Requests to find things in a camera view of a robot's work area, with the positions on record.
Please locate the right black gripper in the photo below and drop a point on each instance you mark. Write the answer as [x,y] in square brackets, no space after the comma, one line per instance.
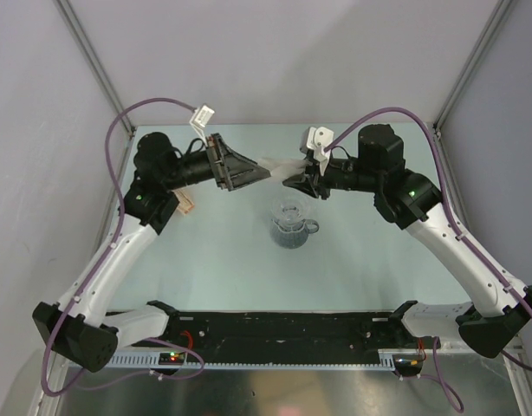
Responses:
[313,184]

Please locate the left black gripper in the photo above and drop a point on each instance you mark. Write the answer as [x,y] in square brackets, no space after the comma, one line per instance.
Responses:
[227,174]

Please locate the clear glass dripper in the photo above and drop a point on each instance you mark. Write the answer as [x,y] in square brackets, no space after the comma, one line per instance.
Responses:
[290,210]

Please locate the white paper coffee filter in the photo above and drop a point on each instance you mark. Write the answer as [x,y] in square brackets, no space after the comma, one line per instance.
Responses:
[282,169]

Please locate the glass coffee server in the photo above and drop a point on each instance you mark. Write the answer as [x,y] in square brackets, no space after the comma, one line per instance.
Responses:
[292,235]

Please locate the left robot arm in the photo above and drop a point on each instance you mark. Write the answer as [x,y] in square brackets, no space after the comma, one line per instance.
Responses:
[77,326]

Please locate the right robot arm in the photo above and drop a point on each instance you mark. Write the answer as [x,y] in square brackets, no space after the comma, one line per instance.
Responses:
[500,305]

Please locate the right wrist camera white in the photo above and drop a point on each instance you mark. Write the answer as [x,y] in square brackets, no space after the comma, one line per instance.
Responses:
[317,141]

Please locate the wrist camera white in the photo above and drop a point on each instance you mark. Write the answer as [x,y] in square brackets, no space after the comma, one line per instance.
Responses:
[200,119]
[317,141]

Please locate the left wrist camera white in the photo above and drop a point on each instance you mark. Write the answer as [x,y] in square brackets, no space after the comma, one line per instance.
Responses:
[200,119]

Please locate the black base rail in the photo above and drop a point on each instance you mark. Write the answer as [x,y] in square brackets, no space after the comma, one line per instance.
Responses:
[289,338]

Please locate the white slotted cable duct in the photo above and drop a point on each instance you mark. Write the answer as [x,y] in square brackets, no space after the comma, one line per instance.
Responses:
[154,359]

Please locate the left aluminium frame post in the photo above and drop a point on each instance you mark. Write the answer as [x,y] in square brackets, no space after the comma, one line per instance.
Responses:
[89,53]

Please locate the aluminium frame post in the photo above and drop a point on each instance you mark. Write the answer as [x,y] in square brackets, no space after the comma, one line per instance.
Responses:
[89,53]
[490,32]

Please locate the right aluminium frame post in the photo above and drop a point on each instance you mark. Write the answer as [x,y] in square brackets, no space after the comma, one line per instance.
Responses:
[490,32]

